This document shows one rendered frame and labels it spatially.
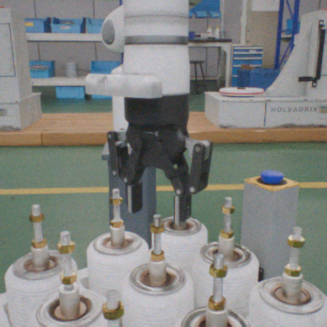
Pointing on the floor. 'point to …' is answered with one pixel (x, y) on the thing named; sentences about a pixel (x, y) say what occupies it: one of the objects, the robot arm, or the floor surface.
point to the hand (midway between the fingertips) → (157, 207)
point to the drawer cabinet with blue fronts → (255, 57)
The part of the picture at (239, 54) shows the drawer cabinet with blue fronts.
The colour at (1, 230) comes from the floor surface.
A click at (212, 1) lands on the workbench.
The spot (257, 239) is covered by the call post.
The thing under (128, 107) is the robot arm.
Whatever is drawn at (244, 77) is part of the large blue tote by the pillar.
